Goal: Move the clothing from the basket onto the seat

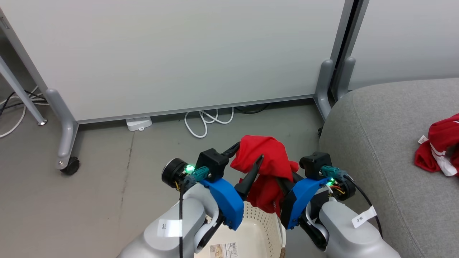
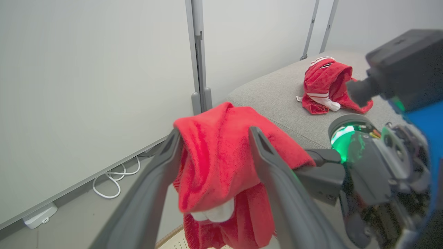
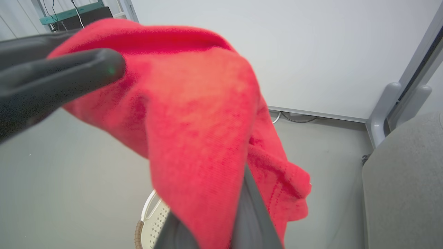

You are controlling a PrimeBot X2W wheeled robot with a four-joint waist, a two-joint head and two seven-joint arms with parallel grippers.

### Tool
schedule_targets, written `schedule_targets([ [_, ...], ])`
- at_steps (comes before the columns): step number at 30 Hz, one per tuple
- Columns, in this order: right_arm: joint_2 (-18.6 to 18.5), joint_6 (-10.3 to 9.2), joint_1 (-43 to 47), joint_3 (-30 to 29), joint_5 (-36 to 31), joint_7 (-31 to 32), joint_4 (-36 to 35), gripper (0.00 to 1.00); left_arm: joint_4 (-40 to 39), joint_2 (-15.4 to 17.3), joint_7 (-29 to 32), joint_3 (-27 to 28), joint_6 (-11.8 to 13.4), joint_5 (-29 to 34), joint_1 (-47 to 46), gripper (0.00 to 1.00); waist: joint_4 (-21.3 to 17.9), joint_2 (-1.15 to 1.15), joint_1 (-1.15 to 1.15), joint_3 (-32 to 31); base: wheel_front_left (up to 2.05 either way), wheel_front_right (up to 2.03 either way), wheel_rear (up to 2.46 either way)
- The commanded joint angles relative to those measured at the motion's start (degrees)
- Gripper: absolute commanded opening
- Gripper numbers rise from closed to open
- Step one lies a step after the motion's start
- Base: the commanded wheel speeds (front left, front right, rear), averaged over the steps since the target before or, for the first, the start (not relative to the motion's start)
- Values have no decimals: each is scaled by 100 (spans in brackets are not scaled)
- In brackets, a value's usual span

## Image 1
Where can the red garment with white stripes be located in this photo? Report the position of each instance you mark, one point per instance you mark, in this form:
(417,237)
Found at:
(439,143)

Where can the beige perforated laundry basket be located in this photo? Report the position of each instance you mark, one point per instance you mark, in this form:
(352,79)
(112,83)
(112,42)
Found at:
(258,229)

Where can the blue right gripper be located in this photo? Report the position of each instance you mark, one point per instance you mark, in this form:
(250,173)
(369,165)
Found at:
(303,199)

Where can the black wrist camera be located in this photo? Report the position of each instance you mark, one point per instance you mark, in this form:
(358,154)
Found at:
(212,164)
(315,163)

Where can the barcode sticker in basket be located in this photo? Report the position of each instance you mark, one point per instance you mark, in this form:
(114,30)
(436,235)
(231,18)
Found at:
(224,250)

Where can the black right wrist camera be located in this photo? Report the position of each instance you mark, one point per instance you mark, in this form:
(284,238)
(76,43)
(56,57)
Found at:
(315,163)

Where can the teal camera connector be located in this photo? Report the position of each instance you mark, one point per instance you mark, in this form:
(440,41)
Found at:
(198,174)
(331,172)

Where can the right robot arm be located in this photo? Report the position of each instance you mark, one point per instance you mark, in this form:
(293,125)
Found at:
(348,233)

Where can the large white partition panel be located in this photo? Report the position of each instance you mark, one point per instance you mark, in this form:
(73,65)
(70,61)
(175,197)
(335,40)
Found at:
(179,53)

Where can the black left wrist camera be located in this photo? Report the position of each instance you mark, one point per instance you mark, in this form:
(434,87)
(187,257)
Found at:
(212,164)

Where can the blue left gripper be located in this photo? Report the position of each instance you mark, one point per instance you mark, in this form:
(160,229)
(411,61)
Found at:
(227,202)

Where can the narrow white partition panel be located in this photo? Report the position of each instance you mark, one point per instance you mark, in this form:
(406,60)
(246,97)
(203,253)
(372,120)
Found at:
(405,39)

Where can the grey metal table leg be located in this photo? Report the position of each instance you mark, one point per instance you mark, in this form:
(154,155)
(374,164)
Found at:
(21,93)

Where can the grey partition foot with caster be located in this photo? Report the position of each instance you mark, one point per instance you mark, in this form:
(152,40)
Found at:
(64,125)

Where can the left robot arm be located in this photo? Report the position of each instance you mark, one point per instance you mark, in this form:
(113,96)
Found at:
(168,229)

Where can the grey fabric sofa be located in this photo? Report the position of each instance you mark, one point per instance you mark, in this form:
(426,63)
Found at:
(387,161)

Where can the teal right camera connector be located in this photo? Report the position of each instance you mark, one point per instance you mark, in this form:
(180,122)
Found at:
(331,172)

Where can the plain red garment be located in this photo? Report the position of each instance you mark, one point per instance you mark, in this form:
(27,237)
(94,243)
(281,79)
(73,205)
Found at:
(267,150)

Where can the teal left camera connector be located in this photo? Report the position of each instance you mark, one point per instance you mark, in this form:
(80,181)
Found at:
(198,174)

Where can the white power adapter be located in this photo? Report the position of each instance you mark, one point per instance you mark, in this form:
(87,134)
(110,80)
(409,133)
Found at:
(138,123)

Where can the small black caster wheel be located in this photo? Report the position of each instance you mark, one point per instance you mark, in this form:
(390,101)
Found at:
(320,132)

